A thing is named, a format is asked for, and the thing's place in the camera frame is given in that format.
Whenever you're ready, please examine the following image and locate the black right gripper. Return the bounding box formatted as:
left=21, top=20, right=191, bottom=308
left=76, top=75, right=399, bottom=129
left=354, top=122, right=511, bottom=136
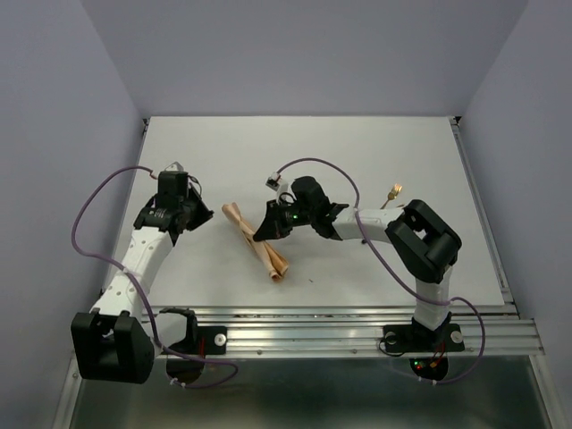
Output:
left=253, top=198, right=315, bottom=241

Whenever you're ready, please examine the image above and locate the peach cloth napkin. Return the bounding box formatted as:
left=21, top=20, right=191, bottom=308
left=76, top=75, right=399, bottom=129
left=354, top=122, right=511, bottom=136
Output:
left=222, top=203, right=290, bottom=282

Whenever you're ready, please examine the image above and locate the gold fork black handle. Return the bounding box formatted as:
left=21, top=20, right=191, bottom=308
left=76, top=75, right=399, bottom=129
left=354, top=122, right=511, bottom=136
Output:
left=381, top=183, right=402, bottom=209

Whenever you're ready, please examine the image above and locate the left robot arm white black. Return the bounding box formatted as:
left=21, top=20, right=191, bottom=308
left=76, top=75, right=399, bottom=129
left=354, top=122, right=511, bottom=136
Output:
left=71, top=163, right=213, bottom=383

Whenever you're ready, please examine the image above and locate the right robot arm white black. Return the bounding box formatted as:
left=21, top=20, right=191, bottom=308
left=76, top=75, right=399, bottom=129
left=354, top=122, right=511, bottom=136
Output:
left=253, top=173, right=462, bottom=349

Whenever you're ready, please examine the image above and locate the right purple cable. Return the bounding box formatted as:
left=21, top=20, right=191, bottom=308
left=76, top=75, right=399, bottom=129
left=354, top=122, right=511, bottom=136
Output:
left=266, top=156, right=487, bottom=388

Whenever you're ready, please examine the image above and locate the purple cable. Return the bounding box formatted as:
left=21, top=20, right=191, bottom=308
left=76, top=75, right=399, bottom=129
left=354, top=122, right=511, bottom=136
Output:
left=266, top=156, right=487, bottom=388
left=71, top=165, right=240, bottom=389

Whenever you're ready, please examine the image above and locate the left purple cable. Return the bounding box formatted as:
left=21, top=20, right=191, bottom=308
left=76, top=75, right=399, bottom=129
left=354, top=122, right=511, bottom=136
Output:
left=71, top=165, right=240, bottom=389

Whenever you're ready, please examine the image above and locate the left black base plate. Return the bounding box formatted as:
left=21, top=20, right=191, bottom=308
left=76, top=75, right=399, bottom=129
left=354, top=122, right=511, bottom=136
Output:
left=169, top=325, right=228, bottom=358

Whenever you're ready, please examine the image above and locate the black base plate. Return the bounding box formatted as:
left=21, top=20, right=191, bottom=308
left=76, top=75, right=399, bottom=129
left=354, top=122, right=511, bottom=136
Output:
left=381, top=324, right=465, bottom=354
left=169, top=325, right=228, bottom=358

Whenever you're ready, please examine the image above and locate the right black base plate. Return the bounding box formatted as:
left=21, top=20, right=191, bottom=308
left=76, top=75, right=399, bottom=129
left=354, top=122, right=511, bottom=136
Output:
left=381, top=324, right=465, bottom=354

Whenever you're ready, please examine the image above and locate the aluminium rail frame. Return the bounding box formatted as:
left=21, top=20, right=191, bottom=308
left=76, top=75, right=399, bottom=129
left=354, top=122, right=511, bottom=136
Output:
left=67, top=116, right=559, bottom=428

